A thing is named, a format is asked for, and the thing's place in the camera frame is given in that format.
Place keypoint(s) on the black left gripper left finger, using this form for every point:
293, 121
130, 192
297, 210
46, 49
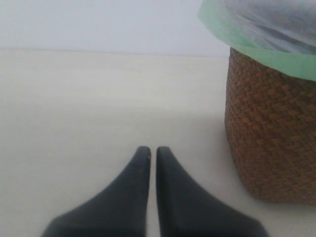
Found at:
118, 211

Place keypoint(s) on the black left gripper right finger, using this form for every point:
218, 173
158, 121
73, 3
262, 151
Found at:
186, 209

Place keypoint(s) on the white and green bin liner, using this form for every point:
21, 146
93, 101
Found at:
280, 34

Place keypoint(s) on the brown woven wicker basket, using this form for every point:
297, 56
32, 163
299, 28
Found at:
270, 123

